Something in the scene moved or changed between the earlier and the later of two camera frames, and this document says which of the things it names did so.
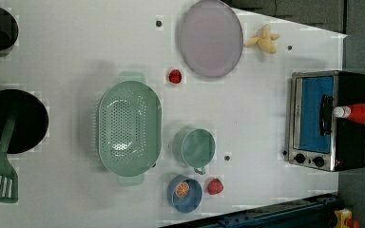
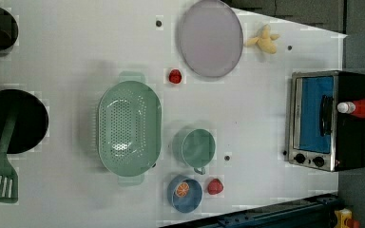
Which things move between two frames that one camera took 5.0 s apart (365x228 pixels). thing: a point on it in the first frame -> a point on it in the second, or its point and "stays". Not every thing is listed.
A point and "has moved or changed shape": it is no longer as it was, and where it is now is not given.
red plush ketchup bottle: x=360 y=112 has moved or changed shape
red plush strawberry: x=215 y=186 stays
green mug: x=194 y=148 stays
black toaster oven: x=315 y=138 stays
